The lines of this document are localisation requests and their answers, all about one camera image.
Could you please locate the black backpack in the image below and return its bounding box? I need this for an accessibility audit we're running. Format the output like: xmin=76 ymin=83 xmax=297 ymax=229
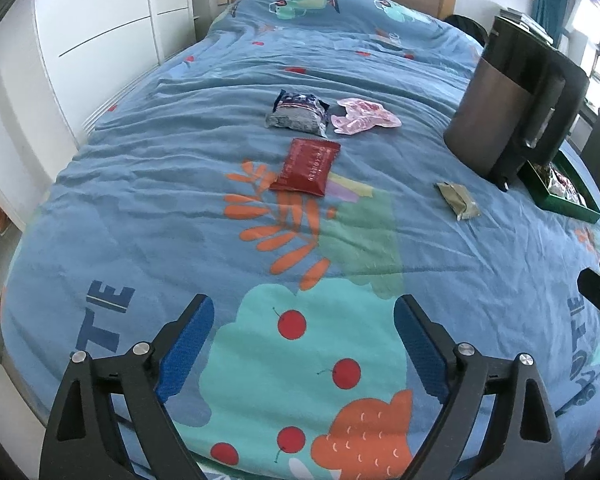
xmin=442 ymin=14 xmax=491 ymax=43

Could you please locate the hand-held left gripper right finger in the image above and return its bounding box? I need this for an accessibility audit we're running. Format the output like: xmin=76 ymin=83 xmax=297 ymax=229
xmin=393 ymin=294 xmax=566 ymax=480

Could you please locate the dark red snack packet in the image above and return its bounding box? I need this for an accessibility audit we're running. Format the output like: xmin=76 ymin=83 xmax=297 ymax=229
xmin=269 ymin=138 xmax=342 ymax=196

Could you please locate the tall red white snack packet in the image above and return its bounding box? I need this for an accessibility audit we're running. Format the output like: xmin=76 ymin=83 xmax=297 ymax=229
xmin=554 ymin=169 xmax=587 ymax=206

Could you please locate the green box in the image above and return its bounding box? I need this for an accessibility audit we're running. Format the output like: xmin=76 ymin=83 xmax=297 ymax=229
xmin=517 ymin=150 xmax=600 ymax=224

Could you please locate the blue white snack packet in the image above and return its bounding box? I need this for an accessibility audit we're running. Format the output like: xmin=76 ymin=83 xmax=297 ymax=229
xmin=265 ymin=89 xmax=331 ymax=138

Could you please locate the pink cartoon snack packet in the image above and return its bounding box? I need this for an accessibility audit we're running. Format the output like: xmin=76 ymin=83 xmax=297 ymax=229
xmin=330 ymin=97 xmax=403 ymax=136

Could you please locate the black brown electric kettle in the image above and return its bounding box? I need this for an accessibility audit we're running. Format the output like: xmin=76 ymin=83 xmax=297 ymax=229
xmin=443 ymin=15 xmax=591 ymax=193

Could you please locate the olive foil snack packet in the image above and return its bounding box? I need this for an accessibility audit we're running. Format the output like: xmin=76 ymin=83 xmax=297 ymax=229
xmin=434 ymin=181 xmax=481 ymax=221

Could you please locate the grey printer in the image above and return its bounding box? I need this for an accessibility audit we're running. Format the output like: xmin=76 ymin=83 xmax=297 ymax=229
xmin=500 ymin=6 xmax=555 ymax=46

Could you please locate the white wardrobe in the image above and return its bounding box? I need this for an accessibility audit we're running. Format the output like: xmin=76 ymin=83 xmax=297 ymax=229
xmin=0 ymin=0 xmax=231 ymax=226

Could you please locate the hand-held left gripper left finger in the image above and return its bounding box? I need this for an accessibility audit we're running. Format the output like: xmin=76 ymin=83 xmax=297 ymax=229
xmin=39 ymin=293 xmax=216 ymax=480

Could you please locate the teal curtain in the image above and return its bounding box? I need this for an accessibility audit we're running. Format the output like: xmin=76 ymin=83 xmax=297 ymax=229
xmin=530 ymin=0 xmax=581 ymax=51

